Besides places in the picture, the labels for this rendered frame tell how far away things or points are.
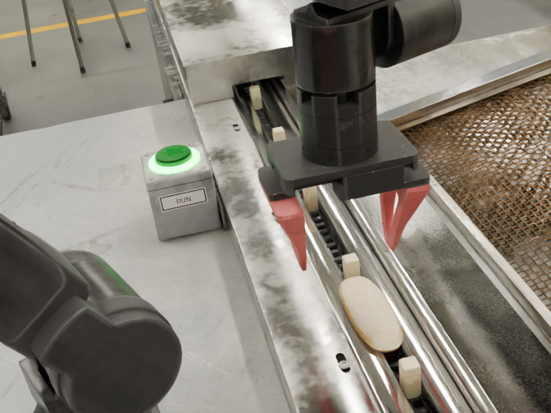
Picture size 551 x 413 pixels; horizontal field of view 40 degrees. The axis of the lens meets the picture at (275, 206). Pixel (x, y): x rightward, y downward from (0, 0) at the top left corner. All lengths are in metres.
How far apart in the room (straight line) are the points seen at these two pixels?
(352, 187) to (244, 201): 0.26
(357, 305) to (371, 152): 0.15
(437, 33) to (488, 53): 0.66
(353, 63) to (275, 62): 0.52
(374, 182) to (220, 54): 0.51
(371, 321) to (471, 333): 0.10
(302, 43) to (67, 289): 0.22
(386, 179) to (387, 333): 0.13
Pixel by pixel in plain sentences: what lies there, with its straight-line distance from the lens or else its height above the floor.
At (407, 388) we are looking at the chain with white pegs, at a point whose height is 0.85.
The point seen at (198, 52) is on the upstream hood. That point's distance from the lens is 1.05.
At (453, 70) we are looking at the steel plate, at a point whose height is 0.82.
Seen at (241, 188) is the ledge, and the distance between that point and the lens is 0.82.
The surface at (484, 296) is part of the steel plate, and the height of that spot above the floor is 0.82.
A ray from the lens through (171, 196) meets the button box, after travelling 0.80.
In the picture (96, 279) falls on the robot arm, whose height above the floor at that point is 0.99.
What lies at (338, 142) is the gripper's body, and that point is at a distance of 0.54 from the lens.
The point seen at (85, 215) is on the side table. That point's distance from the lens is 0.92.
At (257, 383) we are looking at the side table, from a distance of 0.64.
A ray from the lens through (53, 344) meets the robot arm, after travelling 0.45.
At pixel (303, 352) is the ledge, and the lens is 0.60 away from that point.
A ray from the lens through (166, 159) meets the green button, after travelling 0.81.
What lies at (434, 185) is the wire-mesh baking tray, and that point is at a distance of 0.74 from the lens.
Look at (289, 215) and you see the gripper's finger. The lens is 0.55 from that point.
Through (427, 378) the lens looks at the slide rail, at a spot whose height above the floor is 0.85.
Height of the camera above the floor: 1.27
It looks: 32 degrees down
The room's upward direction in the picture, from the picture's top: 8 degrees counter-clockwise
